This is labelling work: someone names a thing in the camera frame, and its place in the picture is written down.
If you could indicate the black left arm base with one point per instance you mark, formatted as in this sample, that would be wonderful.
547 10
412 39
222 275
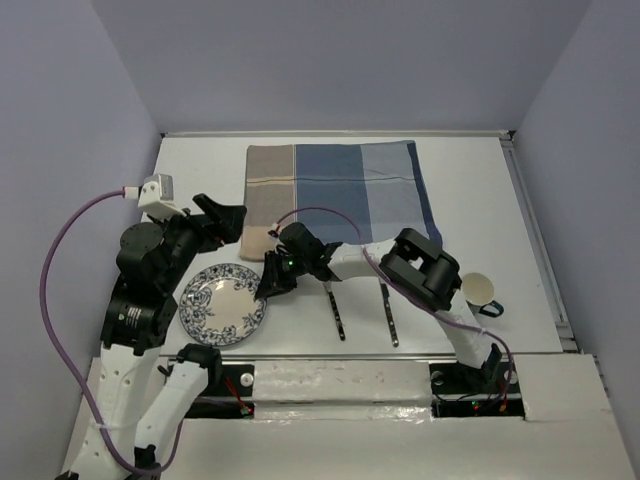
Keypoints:
230 390

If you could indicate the steel fork patterned handle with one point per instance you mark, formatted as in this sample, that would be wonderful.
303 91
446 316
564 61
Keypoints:
335 311

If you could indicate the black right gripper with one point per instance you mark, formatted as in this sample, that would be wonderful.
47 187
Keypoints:
272 280

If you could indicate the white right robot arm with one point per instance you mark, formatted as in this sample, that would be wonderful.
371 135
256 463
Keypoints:
417 268

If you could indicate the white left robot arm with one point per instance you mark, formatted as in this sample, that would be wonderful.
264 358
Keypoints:
125 440

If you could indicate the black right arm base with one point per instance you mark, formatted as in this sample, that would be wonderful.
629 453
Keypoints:
455 396

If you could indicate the teal mug white inside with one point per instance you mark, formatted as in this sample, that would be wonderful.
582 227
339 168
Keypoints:
479 293

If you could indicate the blue floral ceramic plate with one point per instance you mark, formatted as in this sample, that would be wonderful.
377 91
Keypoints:
218 306

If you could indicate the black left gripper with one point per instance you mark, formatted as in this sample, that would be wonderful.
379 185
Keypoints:
222 223

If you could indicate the blue beige checked cloth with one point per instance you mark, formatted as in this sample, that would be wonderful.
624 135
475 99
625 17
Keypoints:
353 193

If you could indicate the steel knife patterned handle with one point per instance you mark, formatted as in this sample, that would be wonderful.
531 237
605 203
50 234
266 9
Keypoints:
389 314

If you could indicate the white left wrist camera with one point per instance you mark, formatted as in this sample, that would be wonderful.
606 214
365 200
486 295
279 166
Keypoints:
155 197

